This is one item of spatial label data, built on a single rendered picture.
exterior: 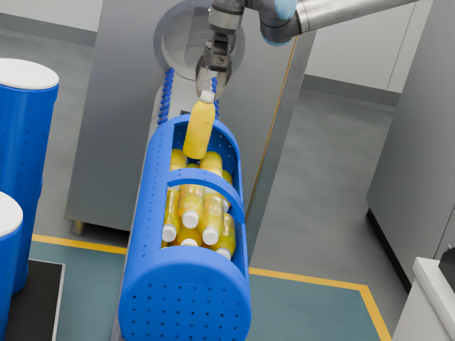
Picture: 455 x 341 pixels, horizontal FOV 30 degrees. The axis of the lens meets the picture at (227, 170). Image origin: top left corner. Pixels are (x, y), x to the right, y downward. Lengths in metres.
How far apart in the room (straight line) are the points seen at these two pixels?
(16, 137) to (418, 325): 1.56
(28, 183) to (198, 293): 1.53
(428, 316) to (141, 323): 0.82
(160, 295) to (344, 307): 2.52
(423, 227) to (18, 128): 2.20
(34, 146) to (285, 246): 1.89
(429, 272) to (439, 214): 1.95
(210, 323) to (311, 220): 3.19
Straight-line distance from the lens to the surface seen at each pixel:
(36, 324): 3.34
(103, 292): 3.86
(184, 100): 3.55
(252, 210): 3.29
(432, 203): 4.36
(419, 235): 4.45
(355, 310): 4.25
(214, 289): 1.79
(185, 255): 1.78
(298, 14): 2.40
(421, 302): 2.35
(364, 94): 7.41
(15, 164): 3.16
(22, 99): 3.06
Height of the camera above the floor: 2.11
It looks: 23 degrees down
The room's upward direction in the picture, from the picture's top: 15 degrees clockwise
